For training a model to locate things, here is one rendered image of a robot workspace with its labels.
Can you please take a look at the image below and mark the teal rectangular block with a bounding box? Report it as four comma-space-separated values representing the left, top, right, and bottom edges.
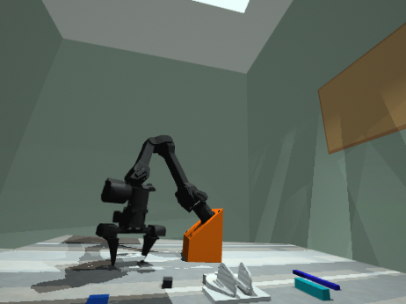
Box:
294, 278, 330, 300

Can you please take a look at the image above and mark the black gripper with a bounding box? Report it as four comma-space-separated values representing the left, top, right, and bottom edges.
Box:
96, 205, 166, 265

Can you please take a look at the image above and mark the blue rectangular bar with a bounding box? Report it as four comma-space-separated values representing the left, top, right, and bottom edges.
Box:
86, 294, 110, 304

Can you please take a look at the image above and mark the white metal plate with two round holes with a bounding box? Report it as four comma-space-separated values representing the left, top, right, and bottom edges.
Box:
115, 253, 146, 263

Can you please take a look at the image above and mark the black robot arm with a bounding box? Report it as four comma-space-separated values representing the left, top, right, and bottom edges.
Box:
101, 135, 215, 225

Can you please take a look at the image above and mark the dark blue flat bar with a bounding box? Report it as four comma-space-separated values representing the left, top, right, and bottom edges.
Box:
293, 270, 340, 291

